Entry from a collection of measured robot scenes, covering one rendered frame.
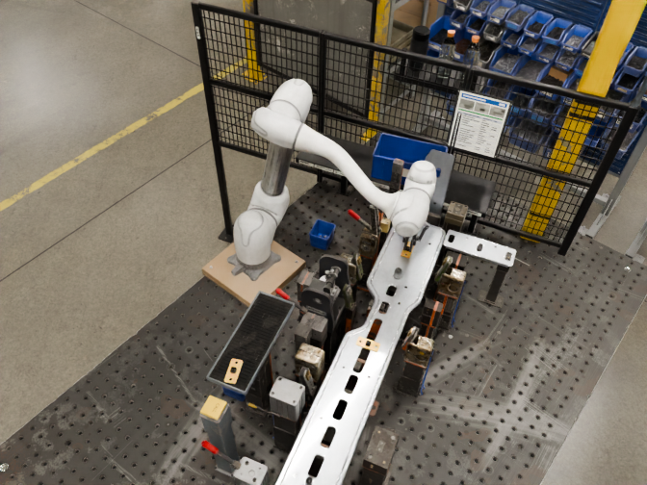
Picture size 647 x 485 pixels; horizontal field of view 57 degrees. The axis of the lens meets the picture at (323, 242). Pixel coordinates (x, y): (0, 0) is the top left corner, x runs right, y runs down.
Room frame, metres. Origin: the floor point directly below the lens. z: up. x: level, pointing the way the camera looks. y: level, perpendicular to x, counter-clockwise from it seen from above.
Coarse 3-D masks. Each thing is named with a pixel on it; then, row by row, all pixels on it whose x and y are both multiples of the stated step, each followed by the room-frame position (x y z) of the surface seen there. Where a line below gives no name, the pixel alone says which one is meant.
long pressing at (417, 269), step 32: (384, 256) 1.56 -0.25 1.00; (416, 256) 1.57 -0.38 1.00; (384, 288) 1.40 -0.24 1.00; (416, 288) 1.40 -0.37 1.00; (384, 320) 1.25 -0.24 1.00; (352, 352) 1.11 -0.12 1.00; (384, 352) 1.11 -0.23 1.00; (320, 416) 0.87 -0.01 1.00; (352, 416) 0.87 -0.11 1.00; (320, 448) 0.75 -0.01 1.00; (352, 448) 0.76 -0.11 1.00; (288, 480) 0.65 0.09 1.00; (320, 480) 0.66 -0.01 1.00
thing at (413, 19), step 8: (416, 0) 4.84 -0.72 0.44; (424, 0) 4.80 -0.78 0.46; (432, 0) 4.32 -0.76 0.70; (400, 8) 4.69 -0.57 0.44; (408, 8) 4.70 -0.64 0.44; (416, 8) 4.70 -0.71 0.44; (432, 8) 4.31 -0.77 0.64; (400, 16) 4.55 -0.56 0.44; (408, 16) 4.56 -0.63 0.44; (416, 16) 4.56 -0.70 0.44; (432, 16) 4.30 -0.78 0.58; (408, 24) 4.43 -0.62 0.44; (416, 24) 4.44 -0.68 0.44
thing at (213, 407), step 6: (210, 396) 0.84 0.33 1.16; (210, 402) 0.82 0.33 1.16; (216, 402) 0.82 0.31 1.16; (222, 402) 0.82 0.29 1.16; (204, 408) 0.80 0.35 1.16; (210, 408) 0.81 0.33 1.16; (216, 408) 0.81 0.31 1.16; (222, 408) 0.81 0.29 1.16; (204, 414) 0.79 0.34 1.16; (210, 414) 0.79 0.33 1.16; (216, 414) 0.79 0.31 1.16
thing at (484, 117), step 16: (464, 96) 2.08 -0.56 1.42; (480, 96) 2.05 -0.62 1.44; (464, 112) 2.07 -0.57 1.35; (480, 112) 2.05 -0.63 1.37; (496, 112) 2.03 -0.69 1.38; (464, 128) 2.07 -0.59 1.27; (480, 128) 2.04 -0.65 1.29; (496, 128) 2.02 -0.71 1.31; (448, 144) 2.09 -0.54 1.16; (464, 144) 2.06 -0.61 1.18; (480, 144) 2.03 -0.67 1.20; (496, 144) 2.01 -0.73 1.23
